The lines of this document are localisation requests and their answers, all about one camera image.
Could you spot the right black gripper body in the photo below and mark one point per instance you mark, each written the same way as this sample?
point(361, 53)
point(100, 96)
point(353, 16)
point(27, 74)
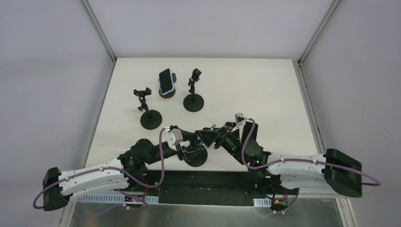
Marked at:
point(217, 139)

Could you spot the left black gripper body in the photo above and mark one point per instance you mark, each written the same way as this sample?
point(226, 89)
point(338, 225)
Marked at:
point(182, 149)

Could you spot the black round-base phone stand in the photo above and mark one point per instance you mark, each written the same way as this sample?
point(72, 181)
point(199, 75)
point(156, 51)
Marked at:
point(193, 102)

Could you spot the blue-cased phone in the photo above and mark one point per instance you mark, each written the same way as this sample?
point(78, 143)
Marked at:
point(166, 82)

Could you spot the brown-base phone holder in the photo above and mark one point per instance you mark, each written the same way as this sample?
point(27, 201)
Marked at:
point(171, 94)

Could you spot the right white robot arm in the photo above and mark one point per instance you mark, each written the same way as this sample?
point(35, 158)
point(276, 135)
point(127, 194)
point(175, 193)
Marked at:
point(333, 169)

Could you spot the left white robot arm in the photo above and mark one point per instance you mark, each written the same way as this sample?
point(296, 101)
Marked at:
point(61, 187)

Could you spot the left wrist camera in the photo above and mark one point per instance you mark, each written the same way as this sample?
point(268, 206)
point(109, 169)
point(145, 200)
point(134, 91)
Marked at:
point(173, 136)

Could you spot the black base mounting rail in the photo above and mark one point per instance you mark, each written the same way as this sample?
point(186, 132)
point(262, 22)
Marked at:
point(209, 187)

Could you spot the right white cable duct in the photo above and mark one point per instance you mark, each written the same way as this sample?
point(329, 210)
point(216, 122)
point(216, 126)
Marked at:
point(262, 202)

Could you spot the white cable duct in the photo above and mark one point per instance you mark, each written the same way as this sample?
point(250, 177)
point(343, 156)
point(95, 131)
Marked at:
point(118, 198)
point(262, 202)

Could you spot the left white cable duct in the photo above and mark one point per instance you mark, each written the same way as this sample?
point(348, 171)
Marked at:
point(118, 198)

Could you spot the right aluminium frame post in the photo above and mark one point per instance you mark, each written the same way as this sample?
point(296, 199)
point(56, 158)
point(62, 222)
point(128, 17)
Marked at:
point(319, 30)

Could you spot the aluminium frame post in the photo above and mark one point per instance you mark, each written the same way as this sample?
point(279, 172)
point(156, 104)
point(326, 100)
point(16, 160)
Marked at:
point(98, 29)
point(319, 30)

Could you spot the left aluminium frame post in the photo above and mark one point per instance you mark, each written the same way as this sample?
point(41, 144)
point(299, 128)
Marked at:
point(98, 29)

